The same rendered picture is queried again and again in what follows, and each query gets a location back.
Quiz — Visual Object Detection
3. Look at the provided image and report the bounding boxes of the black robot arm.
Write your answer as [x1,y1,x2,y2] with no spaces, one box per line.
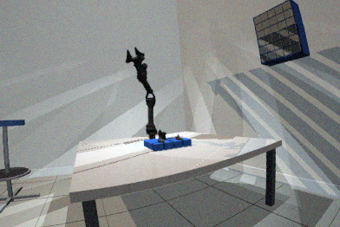
[135,55,157,139]

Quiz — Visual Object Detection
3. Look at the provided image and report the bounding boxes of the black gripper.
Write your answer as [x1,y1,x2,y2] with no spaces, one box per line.
[125,48,144,67]

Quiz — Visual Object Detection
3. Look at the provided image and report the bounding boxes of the blue flat deck plate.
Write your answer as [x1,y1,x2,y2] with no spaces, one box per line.
[144,135,192,151]

